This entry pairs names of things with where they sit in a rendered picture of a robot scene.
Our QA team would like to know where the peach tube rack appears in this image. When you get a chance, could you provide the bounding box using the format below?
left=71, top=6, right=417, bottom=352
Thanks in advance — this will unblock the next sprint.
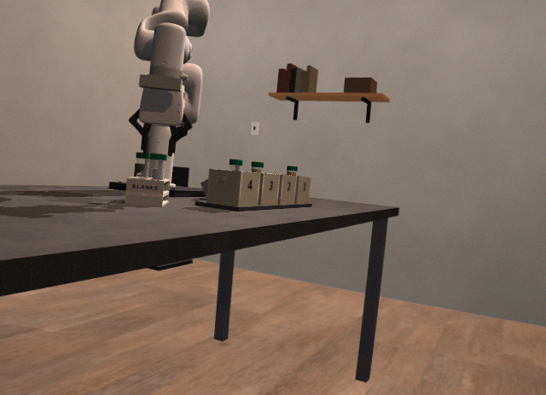
left=125, top=177, right=170, bottom=206

